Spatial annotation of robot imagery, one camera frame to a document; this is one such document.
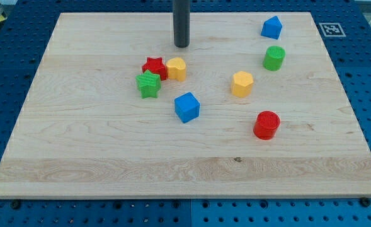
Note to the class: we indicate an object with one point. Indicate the blue cube block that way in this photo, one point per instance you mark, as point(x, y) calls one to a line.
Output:
point(187, 107)

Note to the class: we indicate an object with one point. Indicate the green star block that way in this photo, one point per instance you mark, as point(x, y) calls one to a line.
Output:
point(148, 84)

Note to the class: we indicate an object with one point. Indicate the yellow heart block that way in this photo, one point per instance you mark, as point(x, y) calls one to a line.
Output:
point(176, 69)

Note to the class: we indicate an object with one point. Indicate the red star block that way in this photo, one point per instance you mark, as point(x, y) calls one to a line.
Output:
point(156, 66)

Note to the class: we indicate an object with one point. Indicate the yellow hexagon block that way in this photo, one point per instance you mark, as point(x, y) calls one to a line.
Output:
point(241, 84)

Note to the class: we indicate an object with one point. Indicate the light wooden board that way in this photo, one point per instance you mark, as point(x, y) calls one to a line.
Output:
point(84, 131)

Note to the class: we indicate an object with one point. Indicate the red cylinder block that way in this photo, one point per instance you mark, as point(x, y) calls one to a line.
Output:
point(266, 125)

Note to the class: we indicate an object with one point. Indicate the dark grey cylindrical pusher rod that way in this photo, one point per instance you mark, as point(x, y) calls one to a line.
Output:
point(181, 23)

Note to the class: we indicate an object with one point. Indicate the green cylinder block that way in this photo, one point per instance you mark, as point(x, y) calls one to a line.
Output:
point(274, 58)

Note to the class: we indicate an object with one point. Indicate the black white fiducial marker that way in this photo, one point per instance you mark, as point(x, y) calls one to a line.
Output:
point(332, 29)

